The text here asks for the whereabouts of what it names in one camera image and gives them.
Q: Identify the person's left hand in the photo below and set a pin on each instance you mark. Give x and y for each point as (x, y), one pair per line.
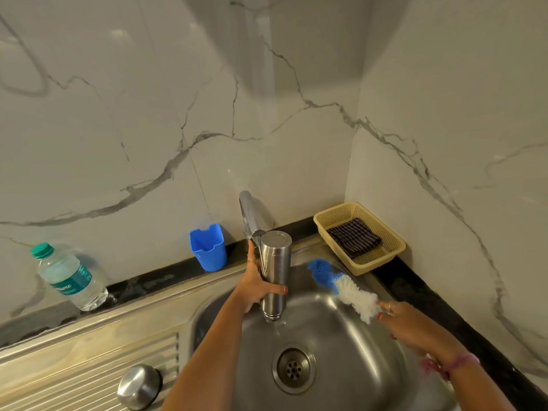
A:
(254, 288)

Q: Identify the person's right hand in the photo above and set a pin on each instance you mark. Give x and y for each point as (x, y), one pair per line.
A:
(417, 327)

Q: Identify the stainless steel flask body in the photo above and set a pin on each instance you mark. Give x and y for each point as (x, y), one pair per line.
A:
(276, 265)

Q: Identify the blue white bottle brush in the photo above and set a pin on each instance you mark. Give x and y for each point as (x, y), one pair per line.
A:
(355, 295)

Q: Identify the steel cup cap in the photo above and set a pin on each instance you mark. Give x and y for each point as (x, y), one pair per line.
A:
(139, 386)

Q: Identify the person's left forearm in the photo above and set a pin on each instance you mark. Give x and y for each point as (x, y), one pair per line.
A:
(201, 359)

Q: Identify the clear plastic water bottle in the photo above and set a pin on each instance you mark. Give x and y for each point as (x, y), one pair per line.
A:
(68, 278)

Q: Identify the blue plastic brush holder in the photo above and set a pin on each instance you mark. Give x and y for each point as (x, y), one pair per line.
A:
(208, 248)

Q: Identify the stainless steel sink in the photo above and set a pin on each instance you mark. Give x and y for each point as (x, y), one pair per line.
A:
(364, 359)

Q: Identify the chrome faucet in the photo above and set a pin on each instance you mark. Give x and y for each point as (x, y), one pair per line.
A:
(252, 209)

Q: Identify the yellow plastic basket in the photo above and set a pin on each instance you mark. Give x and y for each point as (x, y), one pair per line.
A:
(389, 252)

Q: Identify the dark checked cloth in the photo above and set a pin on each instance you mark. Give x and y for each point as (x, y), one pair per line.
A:
(353, 237)

